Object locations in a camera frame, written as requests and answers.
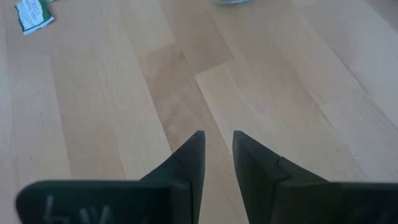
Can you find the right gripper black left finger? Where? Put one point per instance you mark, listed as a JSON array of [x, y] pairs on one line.
[[186, 174]]

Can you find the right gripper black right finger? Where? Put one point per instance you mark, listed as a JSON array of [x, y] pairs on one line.
[[258, 180]]

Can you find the clear plastic bin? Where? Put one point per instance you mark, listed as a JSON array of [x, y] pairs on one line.
[[232, 1]]

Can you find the pale green printed sachet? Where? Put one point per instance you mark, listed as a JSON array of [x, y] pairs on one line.
[[32, 17]]

